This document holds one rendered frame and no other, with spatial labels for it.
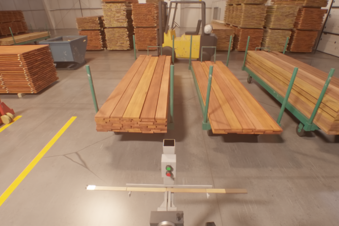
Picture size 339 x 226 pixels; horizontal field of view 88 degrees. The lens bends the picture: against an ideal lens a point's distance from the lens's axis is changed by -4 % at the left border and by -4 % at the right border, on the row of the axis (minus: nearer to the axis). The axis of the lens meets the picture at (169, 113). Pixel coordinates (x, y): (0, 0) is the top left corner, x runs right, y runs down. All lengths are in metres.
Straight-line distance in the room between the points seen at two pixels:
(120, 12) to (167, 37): 3.37
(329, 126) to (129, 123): 2.74
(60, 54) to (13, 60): 2.21
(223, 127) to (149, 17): 7.82
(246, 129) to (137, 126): 1.47
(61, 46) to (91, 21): 3.46
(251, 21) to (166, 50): 4.73
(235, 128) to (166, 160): 1.81
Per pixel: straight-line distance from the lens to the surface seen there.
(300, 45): 11.71
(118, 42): 10.09
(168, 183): 1.12
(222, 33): 9.91
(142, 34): 9.81
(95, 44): 10.62
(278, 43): 10.99
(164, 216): 0.81
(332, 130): 3.32
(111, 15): 10.15
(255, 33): 10.52
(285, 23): 10.99
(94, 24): 10.36
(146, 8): 9.73
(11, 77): 5.87
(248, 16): 10.23
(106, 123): 2.61
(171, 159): 0.93
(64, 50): 7.40
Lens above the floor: 1.90
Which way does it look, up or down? 30 degrees down
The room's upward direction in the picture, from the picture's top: straight up
